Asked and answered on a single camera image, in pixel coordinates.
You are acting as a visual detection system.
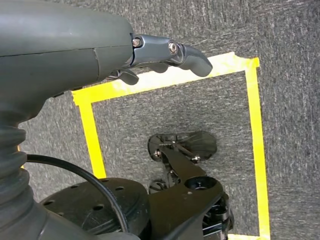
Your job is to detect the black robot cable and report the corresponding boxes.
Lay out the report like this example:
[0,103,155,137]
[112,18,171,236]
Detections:
[26,153,129,233]

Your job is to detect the yellow floor tape square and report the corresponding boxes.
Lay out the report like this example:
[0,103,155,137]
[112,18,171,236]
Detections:
[17,51,271,240]

